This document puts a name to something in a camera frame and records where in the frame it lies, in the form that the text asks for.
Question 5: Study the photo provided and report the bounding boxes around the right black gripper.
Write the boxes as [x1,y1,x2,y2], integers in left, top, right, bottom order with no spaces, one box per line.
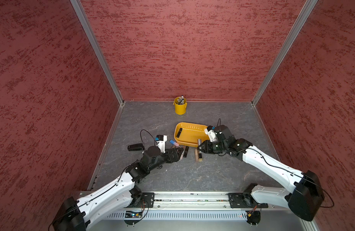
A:
[197,140,227,154]

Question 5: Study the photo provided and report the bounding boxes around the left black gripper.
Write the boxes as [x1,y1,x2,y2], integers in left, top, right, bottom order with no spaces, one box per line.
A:
[149,148,184,172]

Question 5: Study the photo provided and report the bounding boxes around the black lipstick tube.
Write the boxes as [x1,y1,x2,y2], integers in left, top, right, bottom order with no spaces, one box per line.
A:
[183,146,189,158]
[176,128,183,138]

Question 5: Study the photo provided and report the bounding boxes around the yellow plastic storage box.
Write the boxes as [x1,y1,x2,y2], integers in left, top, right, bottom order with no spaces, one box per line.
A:
[174,122,209,147]

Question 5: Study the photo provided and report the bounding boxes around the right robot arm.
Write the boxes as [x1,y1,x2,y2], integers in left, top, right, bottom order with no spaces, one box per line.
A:
[198,139,325,221]

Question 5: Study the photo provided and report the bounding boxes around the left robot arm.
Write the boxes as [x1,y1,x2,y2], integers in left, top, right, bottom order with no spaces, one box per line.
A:
[49,146,184,231]

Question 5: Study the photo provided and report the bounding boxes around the tan lipstick tube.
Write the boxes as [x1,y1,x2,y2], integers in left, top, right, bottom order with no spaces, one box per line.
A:
[194,149,199,162]

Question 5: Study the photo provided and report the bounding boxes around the pink lip gloss tube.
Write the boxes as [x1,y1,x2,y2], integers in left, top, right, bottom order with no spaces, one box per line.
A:
[179,146,186,161]

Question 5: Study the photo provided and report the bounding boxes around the blue pink lip gloss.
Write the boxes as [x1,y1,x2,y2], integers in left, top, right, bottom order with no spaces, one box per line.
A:
[169,140,180,147]

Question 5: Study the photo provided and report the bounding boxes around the black flat remote device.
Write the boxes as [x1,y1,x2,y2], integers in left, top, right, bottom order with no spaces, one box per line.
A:
[127,143,145,152]

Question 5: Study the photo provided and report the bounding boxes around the yellow pen cup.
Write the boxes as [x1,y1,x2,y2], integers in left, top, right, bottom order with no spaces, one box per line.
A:
[173,97,188,115]

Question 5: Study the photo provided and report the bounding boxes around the pens in yellow cup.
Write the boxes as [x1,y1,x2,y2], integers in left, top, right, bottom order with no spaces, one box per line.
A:
[176,96,185,105]

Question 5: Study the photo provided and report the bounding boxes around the left controller board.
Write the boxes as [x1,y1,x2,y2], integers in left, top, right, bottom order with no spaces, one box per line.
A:
[124,210,143,226]

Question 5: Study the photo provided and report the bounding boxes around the right controller connector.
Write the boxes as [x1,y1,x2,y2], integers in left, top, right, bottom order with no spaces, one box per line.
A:
[247,211,261,226]

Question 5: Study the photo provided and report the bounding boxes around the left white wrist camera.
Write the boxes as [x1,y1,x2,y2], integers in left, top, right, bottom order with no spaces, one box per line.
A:
[155,135,167,153]

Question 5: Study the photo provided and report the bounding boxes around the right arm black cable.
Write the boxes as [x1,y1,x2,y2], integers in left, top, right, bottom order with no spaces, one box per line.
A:
[216,117,335,208]

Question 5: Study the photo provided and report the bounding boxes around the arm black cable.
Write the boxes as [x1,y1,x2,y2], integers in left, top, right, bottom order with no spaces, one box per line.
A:
[139,129,158,146]
[216,117,335,208]

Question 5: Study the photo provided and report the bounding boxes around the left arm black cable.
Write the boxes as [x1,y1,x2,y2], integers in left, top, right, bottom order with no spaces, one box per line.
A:
[139,129,158,146]

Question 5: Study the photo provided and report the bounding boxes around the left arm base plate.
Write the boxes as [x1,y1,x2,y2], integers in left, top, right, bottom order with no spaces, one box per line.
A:
[129,192,155,208]

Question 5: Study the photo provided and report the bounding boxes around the aluminium front rail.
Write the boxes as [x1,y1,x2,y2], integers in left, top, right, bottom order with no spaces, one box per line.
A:
[73,190,309,211]

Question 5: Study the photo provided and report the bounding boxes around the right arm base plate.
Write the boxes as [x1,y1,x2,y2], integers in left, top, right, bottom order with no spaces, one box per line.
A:
[228,193,268,209]

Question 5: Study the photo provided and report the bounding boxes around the right aluminium corner post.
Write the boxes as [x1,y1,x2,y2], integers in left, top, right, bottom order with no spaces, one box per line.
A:
[251,0,318,107]

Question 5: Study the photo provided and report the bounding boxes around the aluminium corner post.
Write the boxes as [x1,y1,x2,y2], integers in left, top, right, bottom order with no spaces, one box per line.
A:
[70,0,124,106]
[251,0,318,107]

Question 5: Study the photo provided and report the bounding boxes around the left aluminium corner post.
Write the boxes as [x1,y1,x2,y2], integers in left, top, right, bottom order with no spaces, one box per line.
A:
[70,0,124,106]

